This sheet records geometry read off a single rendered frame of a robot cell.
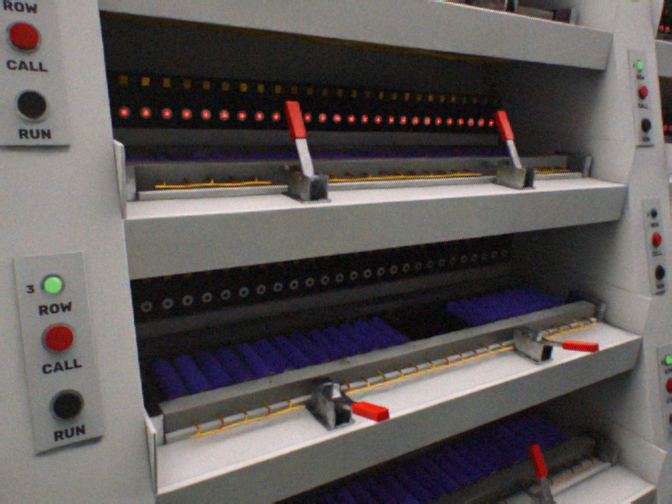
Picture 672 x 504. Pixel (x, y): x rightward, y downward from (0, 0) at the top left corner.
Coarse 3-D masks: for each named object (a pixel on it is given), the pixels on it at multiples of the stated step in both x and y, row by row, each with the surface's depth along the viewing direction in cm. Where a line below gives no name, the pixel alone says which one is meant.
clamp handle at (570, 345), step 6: (534, 336) 62; (540, 336) 62; (540, 342) 61; (546, 342) 61; (552, 342) 60; (558, 342) 60; (564, 342) 59; (570, 342) 58; (576, 342) 58; (582, 342) 58; (588, 342) 57; (594, 342) 57; (564, 348) 59; (570, 348) 58; (576, 348) 57; (582, 348) 57; (588, 348) 56; (594, 348) 56
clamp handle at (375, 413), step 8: (336, 392) 48; (336, 400) 47; (344, 400) 47; (352, 400) 47; (352, 408) 45; (360, 408) 44; (368, 408) 43; (376, 408) 43; (384, 408) 43; (360, 416) 44; (368, 416) 43; (376, 416) 42; (384, 416) 42
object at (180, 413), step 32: (512, 320) 66; (544, 320) 68; (576, 320) 71; (384, 352) 56; (416, 352) 57; (448, 352) 60; (256, 384) 49; (288, 384) 49; (384, 384) 53; (192, 416) 45; (224, 416) 47
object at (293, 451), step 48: (384, 288) 71; (576, 288) 77; (144, 336) 55; (576, 336) 69; (624, 336) 70; (144, 384) 52; (432, 384) 55; (480, 384) 56; (528, 384) 60; (576, 384) 65; (240, 432) 46; (288, 432) 46; (336, 432) 47; (384, 432) 49; (432, 432) 53; (192, 480) 40; (240, 480) 42; (288, 480) 45
